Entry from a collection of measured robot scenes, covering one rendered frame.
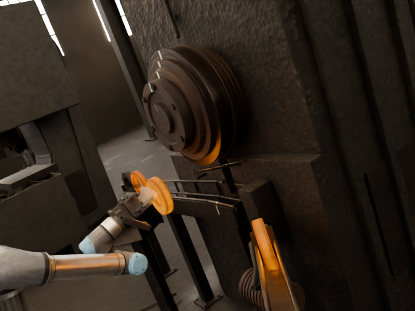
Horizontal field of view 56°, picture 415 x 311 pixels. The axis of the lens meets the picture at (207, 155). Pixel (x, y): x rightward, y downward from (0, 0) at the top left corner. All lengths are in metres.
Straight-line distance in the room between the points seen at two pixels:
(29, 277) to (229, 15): 1.00
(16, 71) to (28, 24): 0.46
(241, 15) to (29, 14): 3.07
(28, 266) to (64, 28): 10.97
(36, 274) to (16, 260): 0.07
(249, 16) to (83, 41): 10.87
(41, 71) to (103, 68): 8.07
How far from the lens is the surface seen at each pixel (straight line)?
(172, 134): 1.48
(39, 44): 4.11
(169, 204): 1.52
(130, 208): 1.51
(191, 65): 1.34
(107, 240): 1.50
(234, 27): 1.36
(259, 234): 1.12
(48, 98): 4.02
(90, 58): 12.01
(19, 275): 1.26
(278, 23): 1.21
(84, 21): 12.22
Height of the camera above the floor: 1.28
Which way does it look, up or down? 14 degrees down
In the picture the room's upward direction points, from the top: 20 degrees counter-clockwise
